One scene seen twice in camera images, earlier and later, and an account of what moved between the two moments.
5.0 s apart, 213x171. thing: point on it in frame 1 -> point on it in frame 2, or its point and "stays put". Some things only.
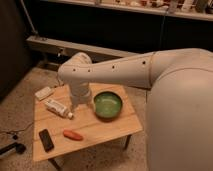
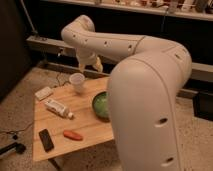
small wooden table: (60, 128) stays put
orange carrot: (72, 135) stays put
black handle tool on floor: (19, 148) stays put
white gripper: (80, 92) -> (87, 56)
